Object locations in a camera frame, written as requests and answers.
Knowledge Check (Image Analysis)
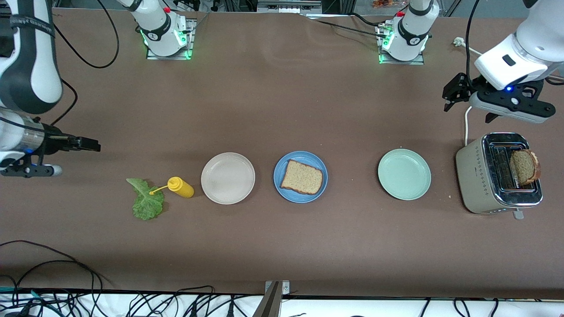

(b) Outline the green lettuce leaf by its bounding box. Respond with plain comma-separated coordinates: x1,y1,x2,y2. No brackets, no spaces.
126,178,165,221

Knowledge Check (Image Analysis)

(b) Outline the brown bread slice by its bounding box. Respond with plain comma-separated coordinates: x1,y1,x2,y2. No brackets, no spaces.
510,150,541,185
280,159,324,195

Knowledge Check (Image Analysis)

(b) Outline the pale green plate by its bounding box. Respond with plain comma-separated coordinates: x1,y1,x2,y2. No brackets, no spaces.
378,149,431,201

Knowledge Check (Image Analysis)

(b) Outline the beige plate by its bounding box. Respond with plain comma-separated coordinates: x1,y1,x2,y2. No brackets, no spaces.
201,152,256,205

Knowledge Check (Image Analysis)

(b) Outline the blue plate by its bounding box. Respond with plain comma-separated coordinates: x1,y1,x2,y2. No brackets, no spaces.
273,151,328,203

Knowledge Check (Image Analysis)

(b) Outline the beige and chrome toaster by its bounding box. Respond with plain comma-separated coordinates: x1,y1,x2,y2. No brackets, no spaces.
456,132,543,220

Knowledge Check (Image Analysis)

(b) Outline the yellow mustard squeeze bottle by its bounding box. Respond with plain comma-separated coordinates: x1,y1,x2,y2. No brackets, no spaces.
149,177,195,199

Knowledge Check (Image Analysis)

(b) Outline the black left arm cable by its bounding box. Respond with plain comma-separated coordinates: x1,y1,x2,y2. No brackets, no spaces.
465,0,482,84

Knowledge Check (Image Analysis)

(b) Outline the white toaster power cord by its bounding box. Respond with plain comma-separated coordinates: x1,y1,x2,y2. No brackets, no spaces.
454,37,481,147

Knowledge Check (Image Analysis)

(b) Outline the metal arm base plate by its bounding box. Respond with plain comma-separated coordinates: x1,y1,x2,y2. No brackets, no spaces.
146,18,197,60
377,24,426,66

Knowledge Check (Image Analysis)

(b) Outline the black loose cable loop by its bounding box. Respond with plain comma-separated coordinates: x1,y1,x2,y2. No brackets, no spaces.
0,260,113,317
0,240,104,317

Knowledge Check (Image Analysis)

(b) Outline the black arm base cable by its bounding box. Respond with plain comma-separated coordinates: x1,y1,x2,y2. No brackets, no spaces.
304,12,388,39

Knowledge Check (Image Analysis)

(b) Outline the grey metal background frame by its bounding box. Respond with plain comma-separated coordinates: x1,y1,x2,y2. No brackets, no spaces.
257,0,322,14

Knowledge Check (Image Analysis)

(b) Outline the metal mount bracket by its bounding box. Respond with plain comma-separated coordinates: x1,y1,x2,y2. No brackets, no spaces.
253,280,291,317

